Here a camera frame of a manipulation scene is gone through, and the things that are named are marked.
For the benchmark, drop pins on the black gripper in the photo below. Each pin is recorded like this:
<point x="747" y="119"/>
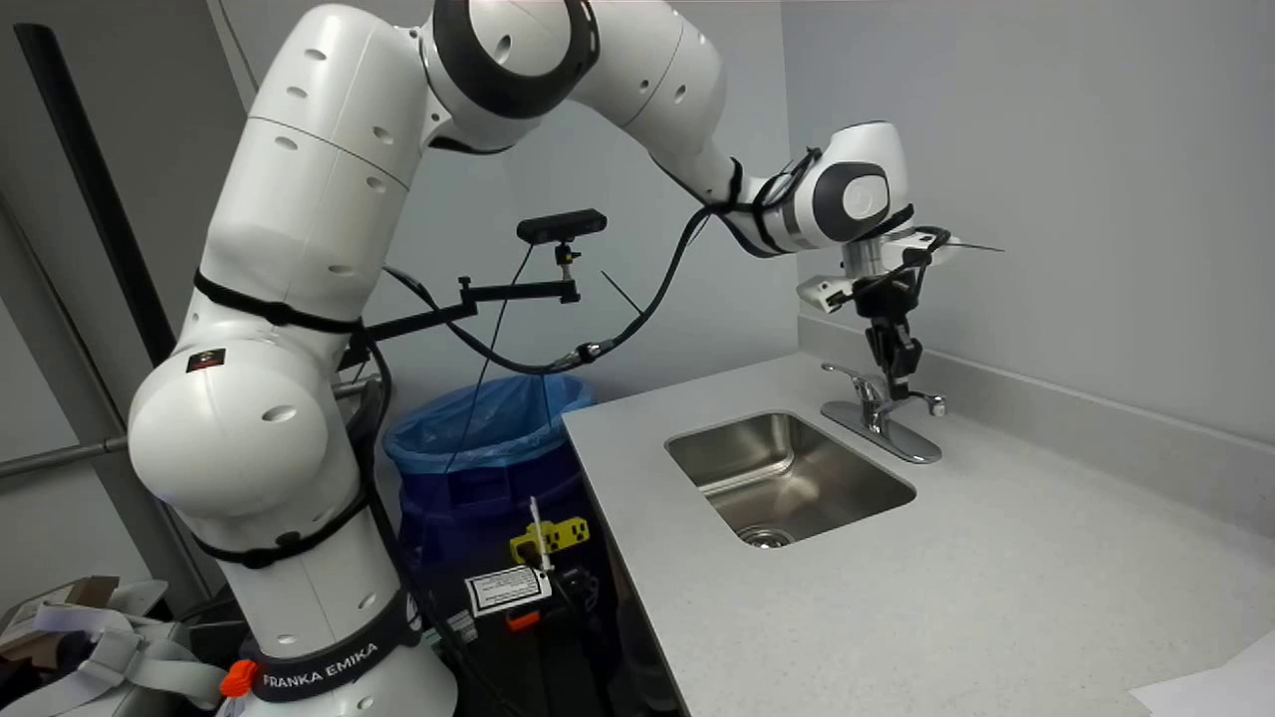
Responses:
<point x="894" y="294"/>

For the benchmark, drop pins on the chrome faucet with base plate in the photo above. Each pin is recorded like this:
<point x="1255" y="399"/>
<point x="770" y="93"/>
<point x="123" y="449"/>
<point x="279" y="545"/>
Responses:
<point x="863" y="392"/>

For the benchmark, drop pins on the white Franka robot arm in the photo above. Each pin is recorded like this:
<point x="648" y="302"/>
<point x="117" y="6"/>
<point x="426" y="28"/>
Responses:
<point x="321" y="174"/>

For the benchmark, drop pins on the stainless steel sink basin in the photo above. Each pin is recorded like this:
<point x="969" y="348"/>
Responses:
<point x="799" y="485"/>

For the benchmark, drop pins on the round metal sink drain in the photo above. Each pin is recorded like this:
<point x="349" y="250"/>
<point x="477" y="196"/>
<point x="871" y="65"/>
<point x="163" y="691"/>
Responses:
<point x="770" y="538"/>

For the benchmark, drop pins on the small yellow object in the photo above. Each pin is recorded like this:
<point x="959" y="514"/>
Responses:
<point x="552" y="538"/>

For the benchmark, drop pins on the blue plastic bin liner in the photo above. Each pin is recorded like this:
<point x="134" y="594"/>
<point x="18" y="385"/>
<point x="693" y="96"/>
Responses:
<point x="453" y="431"/>

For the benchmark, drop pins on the white labelled box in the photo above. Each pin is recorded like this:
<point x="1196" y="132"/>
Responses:
<point x="508" y="590"/>

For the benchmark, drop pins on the dark blue trash bin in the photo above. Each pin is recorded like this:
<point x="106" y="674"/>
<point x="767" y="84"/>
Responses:
<point x="453" y="531"/>

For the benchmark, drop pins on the orange round button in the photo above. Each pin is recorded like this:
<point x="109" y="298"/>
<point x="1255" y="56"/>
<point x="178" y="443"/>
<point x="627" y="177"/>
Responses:
<point x="237" y="678"/>

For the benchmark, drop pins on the black vertical pole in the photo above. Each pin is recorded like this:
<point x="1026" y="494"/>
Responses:
<point x="91" y="201"/>

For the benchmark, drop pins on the grey metal bar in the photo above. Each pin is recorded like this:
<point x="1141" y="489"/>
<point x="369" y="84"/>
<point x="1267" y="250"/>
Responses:
<point x="53" y="460"/>

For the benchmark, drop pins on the chrome faucet base plate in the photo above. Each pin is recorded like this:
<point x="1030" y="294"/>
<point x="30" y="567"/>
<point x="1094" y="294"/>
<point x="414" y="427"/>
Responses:
<point x="903" y="441"/>

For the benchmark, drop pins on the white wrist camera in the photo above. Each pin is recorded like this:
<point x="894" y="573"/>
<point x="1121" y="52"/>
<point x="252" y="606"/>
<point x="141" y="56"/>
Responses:
<point x="821" y="294"/>

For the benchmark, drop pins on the black camera on mount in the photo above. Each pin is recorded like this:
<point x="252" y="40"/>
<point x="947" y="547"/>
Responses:
<point x="559" y="226"/>

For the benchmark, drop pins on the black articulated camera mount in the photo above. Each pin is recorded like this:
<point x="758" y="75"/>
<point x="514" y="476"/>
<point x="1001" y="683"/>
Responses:
<point x="462" y="303"/>

